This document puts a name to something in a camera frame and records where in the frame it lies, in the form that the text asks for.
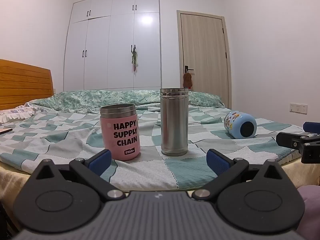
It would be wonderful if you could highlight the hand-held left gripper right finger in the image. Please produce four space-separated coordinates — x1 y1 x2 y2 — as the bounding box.
192 149 292 202

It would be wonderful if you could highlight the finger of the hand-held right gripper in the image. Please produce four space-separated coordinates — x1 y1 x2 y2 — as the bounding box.
303 121 320 132
276 131 320 164

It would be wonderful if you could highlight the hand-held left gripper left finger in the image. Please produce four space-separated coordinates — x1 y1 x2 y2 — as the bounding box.
29 149 126 202

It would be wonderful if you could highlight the blue cartoon print cup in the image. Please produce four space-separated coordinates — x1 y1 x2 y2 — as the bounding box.
224 111 257 139

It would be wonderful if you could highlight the pink steel cup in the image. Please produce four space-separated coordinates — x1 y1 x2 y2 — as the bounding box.
100 104 141 161

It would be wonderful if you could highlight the tall stainless steel cup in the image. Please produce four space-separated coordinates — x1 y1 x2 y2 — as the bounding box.
160 88 189 156

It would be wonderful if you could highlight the green white checkered blanket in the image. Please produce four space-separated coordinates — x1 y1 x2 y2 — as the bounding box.
0 102 305 191

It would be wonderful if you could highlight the green floral quilt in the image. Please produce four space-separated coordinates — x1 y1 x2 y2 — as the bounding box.
32 89 225 113

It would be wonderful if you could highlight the person's pink clothed leg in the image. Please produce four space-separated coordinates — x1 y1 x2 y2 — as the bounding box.
298 185 320 240

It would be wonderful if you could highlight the brown hanging charm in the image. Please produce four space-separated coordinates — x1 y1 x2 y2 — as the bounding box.
183 72 193 89

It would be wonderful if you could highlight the yellow bed sheet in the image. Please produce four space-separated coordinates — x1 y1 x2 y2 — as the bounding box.
0 152 320 230

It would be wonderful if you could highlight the white floral pillow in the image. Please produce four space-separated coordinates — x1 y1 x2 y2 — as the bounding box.
0 102 43 124

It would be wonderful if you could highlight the light wooden door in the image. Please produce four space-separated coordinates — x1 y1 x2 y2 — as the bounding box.
176 10 232 108

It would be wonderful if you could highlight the green hanging ornament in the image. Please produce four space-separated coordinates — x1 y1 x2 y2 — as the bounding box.
130 44 139 72

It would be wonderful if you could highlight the wooden headboard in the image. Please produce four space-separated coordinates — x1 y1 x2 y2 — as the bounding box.
0 59 55 111

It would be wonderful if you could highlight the white wardrobe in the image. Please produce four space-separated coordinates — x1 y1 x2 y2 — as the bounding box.
63 0 162 92

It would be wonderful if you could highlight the white wall socket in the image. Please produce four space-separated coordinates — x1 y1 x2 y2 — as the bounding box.
290 103 308 114

